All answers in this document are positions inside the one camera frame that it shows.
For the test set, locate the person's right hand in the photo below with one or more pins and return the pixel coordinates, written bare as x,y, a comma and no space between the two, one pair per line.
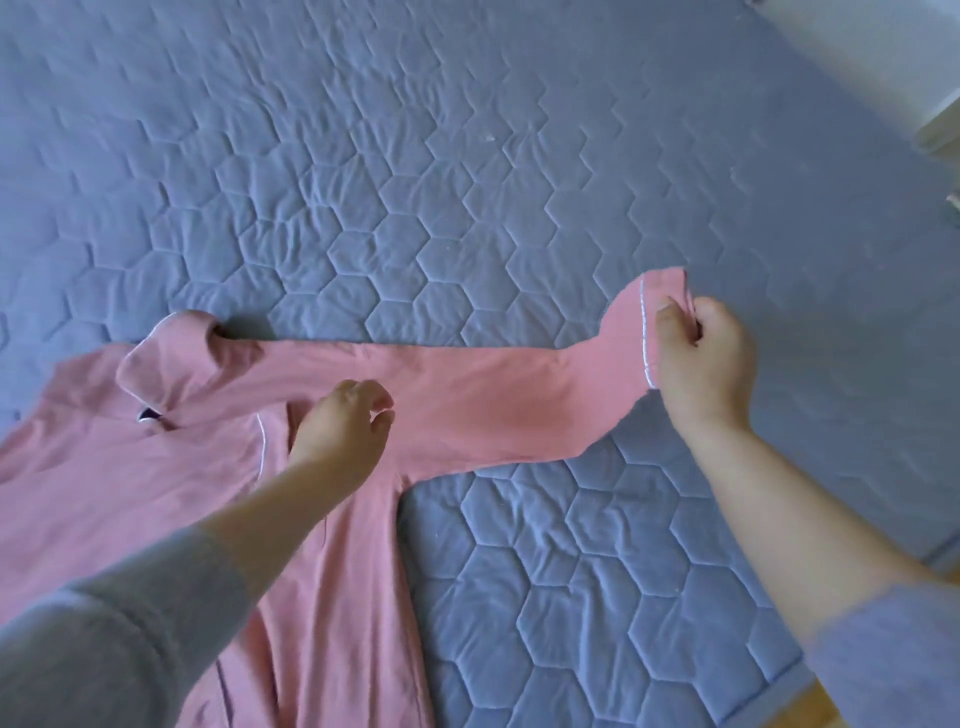
712,375

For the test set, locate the person's left hand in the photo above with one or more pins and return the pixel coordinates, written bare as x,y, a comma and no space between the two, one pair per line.
337,435

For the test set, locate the person's left thumb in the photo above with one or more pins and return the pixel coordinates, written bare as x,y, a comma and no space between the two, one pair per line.
381,429

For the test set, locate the person's right thumb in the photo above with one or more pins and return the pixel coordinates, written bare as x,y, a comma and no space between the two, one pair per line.
673,324

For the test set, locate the pink long-sleeved pajama shirt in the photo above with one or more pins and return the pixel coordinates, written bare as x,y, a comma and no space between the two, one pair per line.
480,397

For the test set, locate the person's left forearm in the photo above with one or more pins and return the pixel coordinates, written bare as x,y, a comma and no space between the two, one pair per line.
150,600

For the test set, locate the person's right forearm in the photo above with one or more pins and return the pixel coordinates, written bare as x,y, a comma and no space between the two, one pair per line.
810,540

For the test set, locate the blue quilted bedspread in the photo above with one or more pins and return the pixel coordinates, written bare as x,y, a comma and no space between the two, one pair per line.
450,165

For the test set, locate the white furniture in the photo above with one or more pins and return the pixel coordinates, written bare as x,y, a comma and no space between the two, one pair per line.
939,127

